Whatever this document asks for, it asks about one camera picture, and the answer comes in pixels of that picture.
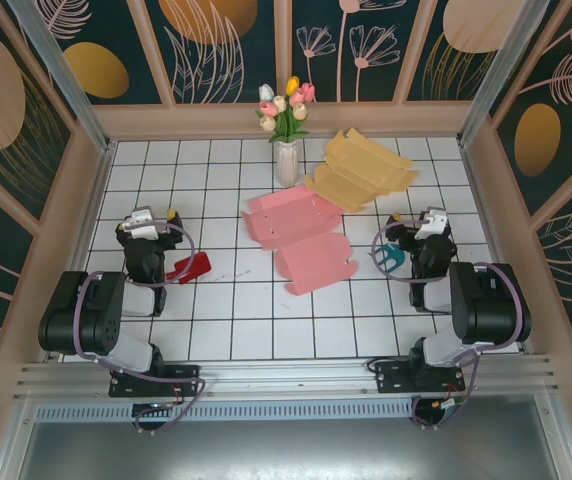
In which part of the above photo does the teal toy rake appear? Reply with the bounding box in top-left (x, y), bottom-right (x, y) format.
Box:
top-left (368, 243), bottom-right (406, 274)

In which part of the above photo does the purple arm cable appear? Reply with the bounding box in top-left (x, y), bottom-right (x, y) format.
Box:
top-left (75, 222), bottom-right (206, 437)
top-left (371, 221), bottom-right (523, 431)

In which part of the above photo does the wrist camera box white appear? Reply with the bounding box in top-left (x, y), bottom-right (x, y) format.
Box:
top-left (414, 209), bottom-right (449, 241)
top-left (124, 206), bottom-right (160, 240)

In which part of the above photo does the white ribbed vase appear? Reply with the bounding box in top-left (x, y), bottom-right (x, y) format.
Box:
top-left (274, 141), bottom-right (300, 189)

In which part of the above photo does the red toy shovel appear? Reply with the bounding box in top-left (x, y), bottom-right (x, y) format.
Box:
top-left (165, 252), bottom-right (213, 286)

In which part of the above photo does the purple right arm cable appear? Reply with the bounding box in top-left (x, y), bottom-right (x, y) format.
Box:
top-left (371, 221), bottom-right (523, 431)

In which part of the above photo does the yellow paper box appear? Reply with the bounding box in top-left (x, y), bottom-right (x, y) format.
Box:
top-left (303, 128), bottom-right (420, 216)

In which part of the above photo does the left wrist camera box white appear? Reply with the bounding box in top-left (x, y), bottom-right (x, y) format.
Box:
top-left (124, 206), bottom-right (160, 240)

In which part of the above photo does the tulip flower bouquet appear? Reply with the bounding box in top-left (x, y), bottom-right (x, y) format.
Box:
top-left (254, 76), bottom-right (317, 146)

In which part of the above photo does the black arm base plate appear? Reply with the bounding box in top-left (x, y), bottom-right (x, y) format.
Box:
top-left (109, 363), bottom-right (201, 399)
top-left (373, 358), bottom-right (467, 397)

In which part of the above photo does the grey slotted cable duct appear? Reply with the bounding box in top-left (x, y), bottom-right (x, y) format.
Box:
top-left (33, 397), bottom-right (417, 422)

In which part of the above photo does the aluminium mounting rail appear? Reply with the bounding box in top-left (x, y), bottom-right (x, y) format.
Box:
top-left (13, 353), bottom-right (560, 402)

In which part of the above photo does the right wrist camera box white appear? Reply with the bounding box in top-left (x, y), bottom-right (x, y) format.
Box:
top-left (414, 209), bottom-right (449, 241)

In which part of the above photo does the pink paper box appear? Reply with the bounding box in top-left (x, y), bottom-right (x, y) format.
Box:
top-left (239, 187), bottom-right (358, 297)

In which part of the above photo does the aluminium frame post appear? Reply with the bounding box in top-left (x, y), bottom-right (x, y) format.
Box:
top-left (457, 0), bottom-right (552, 147)
top-left (8, 0), bottom-right (113, 154)

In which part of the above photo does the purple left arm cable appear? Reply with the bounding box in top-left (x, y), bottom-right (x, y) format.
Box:
top-left (75, 222), bottom-right (206, 437)

